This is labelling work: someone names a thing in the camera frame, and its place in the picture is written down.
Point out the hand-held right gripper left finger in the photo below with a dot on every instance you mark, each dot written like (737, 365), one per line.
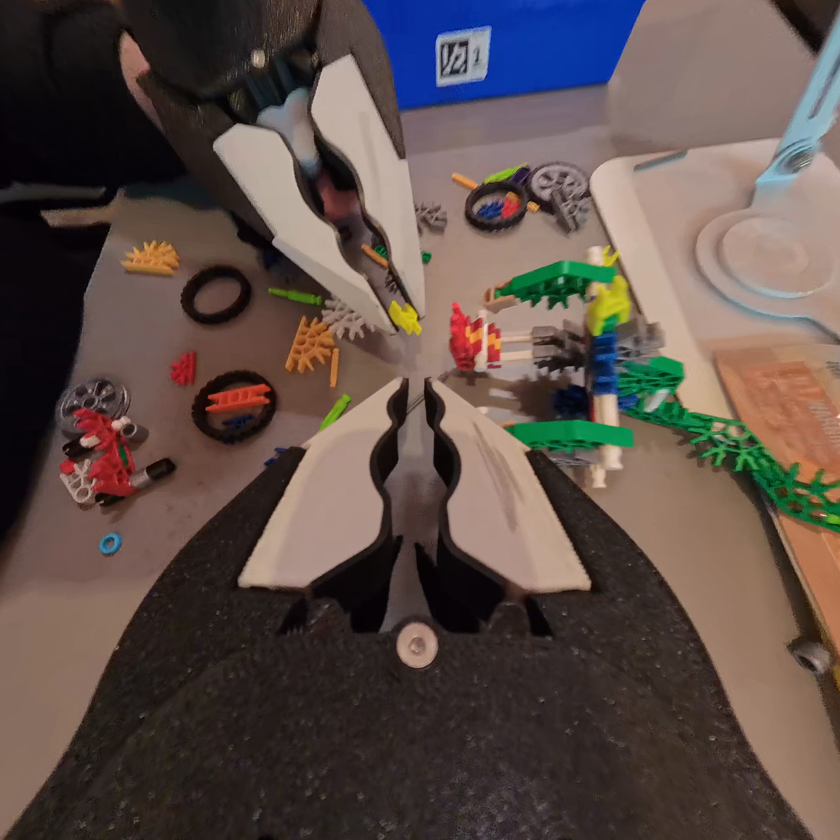
(321, 512)

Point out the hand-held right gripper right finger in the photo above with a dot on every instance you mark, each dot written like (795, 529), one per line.
(512, 512)

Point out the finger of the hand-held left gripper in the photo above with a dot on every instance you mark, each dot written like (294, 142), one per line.
(282, 197)
(367, 164)

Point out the multicoloured toy construction model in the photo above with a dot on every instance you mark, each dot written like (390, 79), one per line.
(604, 354)

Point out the person's left forearm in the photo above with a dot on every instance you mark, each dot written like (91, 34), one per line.
(52, 98)

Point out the person's left hand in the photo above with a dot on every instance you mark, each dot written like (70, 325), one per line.
(134, 72)

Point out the blue toy connector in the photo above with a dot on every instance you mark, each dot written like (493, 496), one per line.
(275, 456)
(236, 421)
(489, 210)

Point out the grey toy snowflake connector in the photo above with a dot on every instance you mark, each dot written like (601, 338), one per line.
(431, 218)
(392, 282)

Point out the orange toy rod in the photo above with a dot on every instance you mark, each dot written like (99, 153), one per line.
(375, 256)
(464, 180)
(334, 367)

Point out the green toy rod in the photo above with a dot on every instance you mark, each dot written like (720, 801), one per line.
(499, 175)
(336, 411)
(295, 296)

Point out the black toy tyre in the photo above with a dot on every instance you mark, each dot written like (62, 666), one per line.
(198, 410)
(471, 210)
(186, 298)

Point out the white toy snowflake connector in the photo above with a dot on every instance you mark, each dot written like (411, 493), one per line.
(341, 321)

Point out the orange toy ladder piece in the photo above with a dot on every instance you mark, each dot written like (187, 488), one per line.
(236, 398)

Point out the yellow toy fan connector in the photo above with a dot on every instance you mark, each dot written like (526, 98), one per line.
(154, 260)

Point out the orange toy fan connector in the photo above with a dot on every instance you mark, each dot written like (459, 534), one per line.
(308, 344)

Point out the small red toy connector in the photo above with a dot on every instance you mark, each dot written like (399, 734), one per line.
(512, 207)

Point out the purple toy rod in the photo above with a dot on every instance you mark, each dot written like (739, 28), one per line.
(520, 177)

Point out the grey toy wheel with tyre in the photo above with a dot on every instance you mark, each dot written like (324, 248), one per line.
(558, 184)

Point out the red toy fan connector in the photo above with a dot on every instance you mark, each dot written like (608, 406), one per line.
(185, 369)

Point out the grey toy fan connector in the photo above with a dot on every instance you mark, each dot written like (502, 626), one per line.
(571, 213)

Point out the blue plastic bin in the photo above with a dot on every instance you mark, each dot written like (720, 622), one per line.
(558, 46)

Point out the red and grey toy assembly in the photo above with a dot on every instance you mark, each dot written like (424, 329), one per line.
(105, 453)

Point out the grey toy wheel hub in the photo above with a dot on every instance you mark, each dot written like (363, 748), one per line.
(82, 397)

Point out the person's dark clothing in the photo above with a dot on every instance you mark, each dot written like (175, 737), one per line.
(39, 361)

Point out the white flat board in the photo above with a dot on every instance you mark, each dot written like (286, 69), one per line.
(663, 216)

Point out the small grey round part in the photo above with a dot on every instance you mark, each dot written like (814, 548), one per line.
(810, 655)

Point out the silver desk stand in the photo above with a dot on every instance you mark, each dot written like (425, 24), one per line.
(768, 256)

